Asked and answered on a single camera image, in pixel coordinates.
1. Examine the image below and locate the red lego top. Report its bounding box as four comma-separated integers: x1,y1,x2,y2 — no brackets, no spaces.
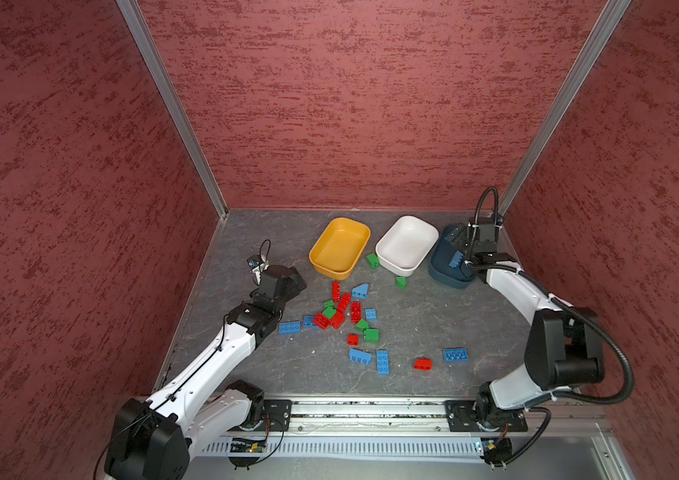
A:
331,281,341,303

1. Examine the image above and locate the red lego pile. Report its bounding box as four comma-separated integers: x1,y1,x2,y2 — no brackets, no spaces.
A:
330,311,347,330
312,313,330,330

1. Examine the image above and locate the blue sloped lego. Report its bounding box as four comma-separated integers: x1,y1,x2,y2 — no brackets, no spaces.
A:
351,283,369,300

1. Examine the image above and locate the red sloped lego front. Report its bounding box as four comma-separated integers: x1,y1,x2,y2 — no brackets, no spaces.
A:
413,358,433,371

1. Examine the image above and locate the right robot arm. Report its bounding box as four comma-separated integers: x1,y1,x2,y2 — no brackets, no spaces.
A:
431,224,605,431

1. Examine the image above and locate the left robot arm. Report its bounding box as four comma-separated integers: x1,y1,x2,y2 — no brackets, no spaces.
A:
97,265,306,479

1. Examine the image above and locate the dark teal plastic bin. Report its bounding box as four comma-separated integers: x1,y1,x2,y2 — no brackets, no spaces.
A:
427,224,475,289

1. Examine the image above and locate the green lego pile left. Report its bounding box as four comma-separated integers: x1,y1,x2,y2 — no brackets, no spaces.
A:
321,300,337,320

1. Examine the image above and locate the yellow plastic bin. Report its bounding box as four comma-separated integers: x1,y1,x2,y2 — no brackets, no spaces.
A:
308,217,371,281

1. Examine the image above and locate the red lego diagonal centre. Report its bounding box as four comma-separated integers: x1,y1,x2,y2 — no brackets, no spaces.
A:
336,293,353,315

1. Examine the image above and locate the red lego pile bottom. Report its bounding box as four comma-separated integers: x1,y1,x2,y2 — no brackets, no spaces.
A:
330,311,347,330

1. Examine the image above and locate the white plastic bin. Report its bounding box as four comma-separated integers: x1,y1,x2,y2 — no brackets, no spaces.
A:
375,215,439,277

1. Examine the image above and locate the red lego centre right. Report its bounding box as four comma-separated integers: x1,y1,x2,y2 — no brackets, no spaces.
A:
351,301,363,324

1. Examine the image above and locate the green lego small lower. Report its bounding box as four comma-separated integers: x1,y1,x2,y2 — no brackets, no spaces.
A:
355,319,369,332

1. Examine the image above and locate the green lego square lower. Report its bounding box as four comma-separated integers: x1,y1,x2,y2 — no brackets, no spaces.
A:
365,329,379,343

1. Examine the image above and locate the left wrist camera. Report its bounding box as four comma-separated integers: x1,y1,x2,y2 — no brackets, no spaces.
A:
246,254,268,285

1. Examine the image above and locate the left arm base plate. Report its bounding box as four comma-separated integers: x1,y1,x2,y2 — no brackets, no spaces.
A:
233,399,293,432

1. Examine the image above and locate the aluminium front rail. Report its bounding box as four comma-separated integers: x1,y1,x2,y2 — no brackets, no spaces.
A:
206,394,613,437

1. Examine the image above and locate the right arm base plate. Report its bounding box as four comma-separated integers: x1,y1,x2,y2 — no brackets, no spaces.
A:
443,400,529,433

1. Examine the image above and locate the right aluminium corner post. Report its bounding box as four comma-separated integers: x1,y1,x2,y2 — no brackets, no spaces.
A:
499,0,631,215

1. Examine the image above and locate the aluminium corner post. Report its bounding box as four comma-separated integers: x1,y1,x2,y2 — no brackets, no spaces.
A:
116,0,229,221
499,0,631,215

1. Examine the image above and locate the left aluminium corner post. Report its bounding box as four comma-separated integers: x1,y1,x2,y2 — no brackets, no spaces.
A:
116,0,229,221

